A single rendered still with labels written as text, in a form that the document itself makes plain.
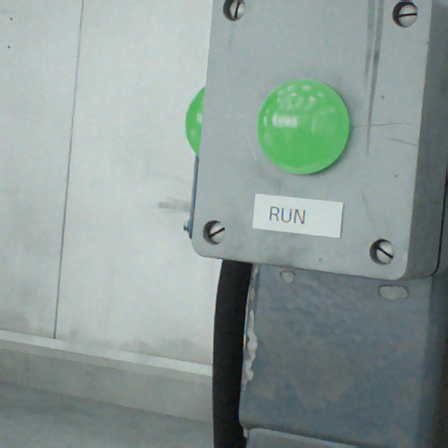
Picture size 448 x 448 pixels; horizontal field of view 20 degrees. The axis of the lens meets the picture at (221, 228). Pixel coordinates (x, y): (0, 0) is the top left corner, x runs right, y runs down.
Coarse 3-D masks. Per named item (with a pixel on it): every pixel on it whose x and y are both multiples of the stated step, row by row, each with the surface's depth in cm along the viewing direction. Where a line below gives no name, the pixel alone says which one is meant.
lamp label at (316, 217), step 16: (256, 208) 41; (272, 208) 41; (288, 208) 41; (304, 208) 40; (320, 208) 40; (336, 208) 40; (256, 224) 41; (272, 224) 41; (288, 224) 41; (304, 224) 40; (320, 224) 40; (336, 224) 40
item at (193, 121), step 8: (200, 88) 44; (200, 96) 43; (192, 104) 43; (200, 104) 43; (192, 112) 43; (200, 112) 43; (192, 120) 43; (200, 120) 43; (192, 128) 43; (200, 128) 43; (192, 136) 43; (200, 136) 43; (192, 144) 44
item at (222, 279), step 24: (240, 264) 48; (240, 288) 48; (216, 312) 49; (240, 312) 49; (216, 336) 49; (240, 336) 49; (216, 360) 49; (240, 360) 49; (216, 384) 49; (240, 384) 50; (216, 408) 50; (216, 432) 50; (240, 432) 50
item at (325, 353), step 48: (288, 288) 46; (336, 288) 45; (384, 288) 44; (432, 288) 43; (288, 336) 46; (336, 336) 45; (384, 336) 44; (432, 336) 43; (288, 384) 46; (336, 384) 45; (384, 384) 44; (432, 384) 43; (288, 432) 46; (336, 432) 45; (384, 432) 44; (432, 432) 44
